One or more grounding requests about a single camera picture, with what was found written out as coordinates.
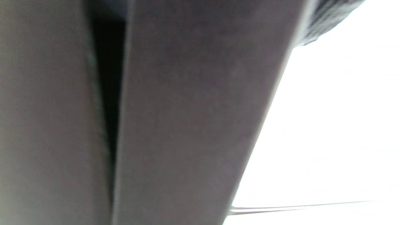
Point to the person's left hand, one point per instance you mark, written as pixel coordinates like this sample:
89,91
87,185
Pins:
331,15

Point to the black box lid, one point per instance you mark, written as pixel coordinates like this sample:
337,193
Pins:
193,109

